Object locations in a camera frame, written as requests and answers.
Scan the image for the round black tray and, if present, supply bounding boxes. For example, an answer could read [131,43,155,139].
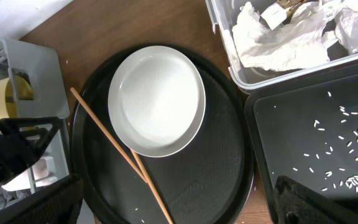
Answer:
[70,48,254,224]

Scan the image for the grey dishwasher rack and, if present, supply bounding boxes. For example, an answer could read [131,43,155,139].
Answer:
[0,38,71,218]

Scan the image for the grey round plate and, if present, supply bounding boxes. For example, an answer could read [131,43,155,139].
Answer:
[108,45,206,157]

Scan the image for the clear plastic bin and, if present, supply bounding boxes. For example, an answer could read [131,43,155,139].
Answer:
[206,0,358,94]

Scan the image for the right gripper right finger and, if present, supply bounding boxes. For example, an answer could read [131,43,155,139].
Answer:
[272,175,358,223]

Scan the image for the black rectangular tray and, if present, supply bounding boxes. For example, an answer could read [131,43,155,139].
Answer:
[244,63,358,223]

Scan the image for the white napkin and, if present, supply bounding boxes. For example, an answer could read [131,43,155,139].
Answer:
[232,0,358,72]

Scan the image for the brown stick wrapper waste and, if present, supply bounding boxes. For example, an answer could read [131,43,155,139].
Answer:
[260,0,306,30]

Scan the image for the lower wooden chopstick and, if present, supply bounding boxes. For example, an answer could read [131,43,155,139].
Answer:
[131,149,173,224]

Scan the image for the upper wooden chopstick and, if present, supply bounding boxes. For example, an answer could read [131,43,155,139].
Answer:
[70,87,147,183]

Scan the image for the food scraps pile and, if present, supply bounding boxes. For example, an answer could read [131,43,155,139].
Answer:
[290,75,358,195]

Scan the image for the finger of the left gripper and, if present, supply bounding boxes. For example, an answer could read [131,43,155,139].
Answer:
[0,117,62,184]

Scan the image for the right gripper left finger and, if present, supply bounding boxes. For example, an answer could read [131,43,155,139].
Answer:
[0,174,84,224]

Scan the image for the wooden chopstick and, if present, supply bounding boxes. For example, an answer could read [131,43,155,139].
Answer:
[70,87,147,183]
[131,149,173,224]

